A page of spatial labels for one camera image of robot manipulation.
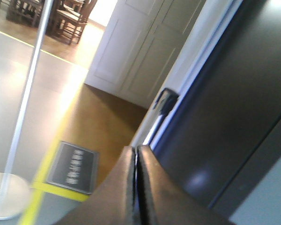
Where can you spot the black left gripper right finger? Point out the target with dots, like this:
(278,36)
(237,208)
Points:
(162,202)

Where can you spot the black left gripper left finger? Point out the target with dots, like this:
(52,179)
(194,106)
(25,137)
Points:
(113,201)

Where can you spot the fridge door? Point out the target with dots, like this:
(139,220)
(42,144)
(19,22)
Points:
(226,135)

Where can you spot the dark floor sign plate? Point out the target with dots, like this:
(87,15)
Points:
(74,168)

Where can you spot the white panelled cabinet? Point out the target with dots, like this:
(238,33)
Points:
(140,45)

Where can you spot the wooden chair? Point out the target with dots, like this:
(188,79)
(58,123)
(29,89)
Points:
(66,22)
(30,10)

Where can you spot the chrome stanchion post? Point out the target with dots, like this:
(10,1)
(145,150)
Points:
(155,117)

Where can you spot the matte silver stanchion post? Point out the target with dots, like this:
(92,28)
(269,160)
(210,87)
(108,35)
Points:
(15,192)

